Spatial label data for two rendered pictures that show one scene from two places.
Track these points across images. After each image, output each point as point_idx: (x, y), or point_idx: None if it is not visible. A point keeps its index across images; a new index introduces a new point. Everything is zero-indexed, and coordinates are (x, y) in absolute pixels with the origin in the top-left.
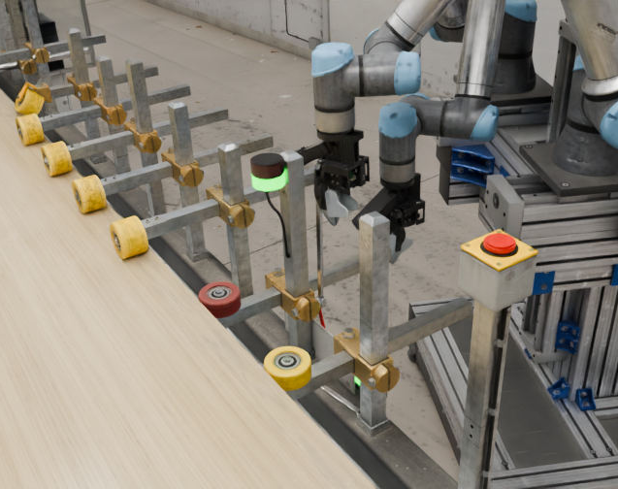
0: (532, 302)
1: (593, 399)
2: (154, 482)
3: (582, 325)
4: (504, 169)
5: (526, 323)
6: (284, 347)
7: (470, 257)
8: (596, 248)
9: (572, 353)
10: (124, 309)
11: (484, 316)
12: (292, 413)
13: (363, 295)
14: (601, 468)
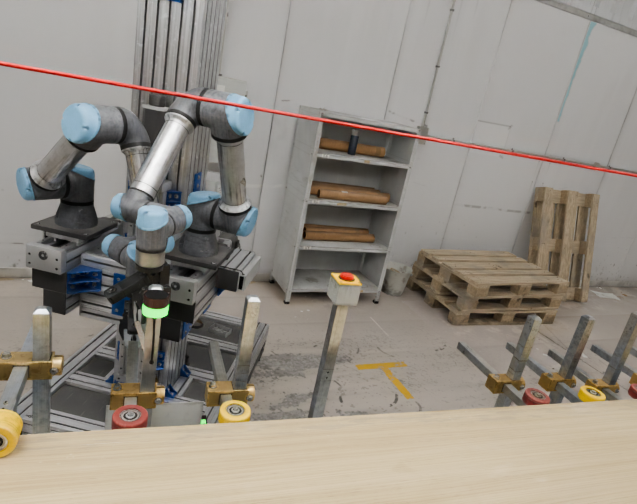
0: (125, 354)
1: (173, 389)
2: (309, 498)
3: (166, 349)
4: (119, 273)
5: (123, 369)
6: (222, 406)
7: (345, 286)
8: (210, 294)
9: (162, 368)
10: (92, 473)
11: (342, 312)
12: (280, 424)
13: (244, 348)
14: (211, 414)
